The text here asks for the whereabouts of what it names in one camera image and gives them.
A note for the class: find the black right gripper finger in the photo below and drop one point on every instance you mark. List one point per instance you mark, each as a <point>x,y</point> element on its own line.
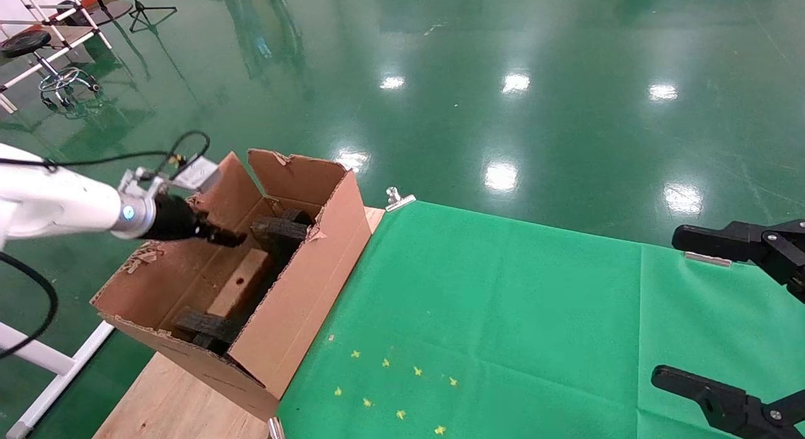
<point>710,398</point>
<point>710,241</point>

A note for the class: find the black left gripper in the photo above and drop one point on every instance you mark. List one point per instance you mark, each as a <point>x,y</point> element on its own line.
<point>176,222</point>

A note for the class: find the small taped cardboard box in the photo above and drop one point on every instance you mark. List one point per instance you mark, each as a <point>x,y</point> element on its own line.
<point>242,282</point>

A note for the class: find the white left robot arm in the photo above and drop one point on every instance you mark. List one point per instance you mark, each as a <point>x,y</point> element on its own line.
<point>50,203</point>

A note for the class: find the large open cardboard carton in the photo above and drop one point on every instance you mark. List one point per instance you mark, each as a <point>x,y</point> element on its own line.
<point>295,313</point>

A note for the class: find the silver cloth clip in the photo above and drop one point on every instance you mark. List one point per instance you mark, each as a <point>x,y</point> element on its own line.
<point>707,259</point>
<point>275,429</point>
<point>399,203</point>

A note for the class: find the black foam insert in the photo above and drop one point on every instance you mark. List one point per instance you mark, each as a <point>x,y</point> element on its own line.
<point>207,326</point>
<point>280,231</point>

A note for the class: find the green table cloth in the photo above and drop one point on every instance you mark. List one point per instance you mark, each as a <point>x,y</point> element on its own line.
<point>566,338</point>

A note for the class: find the black tripod stand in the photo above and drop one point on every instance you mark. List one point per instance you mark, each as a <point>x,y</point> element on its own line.
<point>143,11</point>

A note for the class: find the black round base stand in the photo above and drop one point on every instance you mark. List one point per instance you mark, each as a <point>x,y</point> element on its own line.
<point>113,11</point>

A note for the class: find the black round stool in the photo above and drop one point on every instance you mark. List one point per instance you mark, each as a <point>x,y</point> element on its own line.
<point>25,43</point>

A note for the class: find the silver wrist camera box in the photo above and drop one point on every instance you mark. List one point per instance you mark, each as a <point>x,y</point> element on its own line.
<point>198,173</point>

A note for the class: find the white table frame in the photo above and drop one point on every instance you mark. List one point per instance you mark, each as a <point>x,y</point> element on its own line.
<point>63,376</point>

